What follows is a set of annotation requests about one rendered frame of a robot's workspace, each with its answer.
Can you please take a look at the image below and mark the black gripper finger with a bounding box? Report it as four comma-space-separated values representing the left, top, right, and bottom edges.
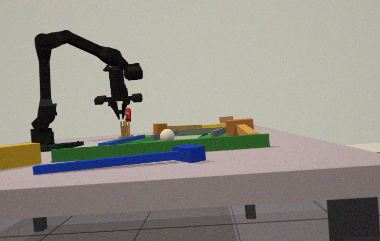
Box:
122, 102, 130, 119
108, 102, 120, 119

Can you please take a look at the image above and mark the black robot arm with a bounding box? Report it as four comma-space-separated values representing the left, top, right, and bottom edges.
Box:
30, 30, 143, 146

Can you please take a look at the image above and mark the white ball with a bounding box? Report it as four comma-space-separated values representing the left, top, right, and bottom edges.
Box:
160, 129, 175, 141

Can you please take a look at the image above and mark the red putter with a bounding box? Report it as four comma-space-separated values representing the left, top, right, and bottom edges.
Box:
117, 108, 131, 122

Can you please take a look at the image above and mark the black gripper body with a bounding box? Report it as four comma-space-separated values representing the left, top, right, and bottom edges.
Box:
94, 81, 143, 105

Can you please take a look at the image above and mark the green flat mat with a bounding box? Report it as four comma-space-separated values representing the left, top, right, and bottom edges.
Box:
51, 133, 270, 163

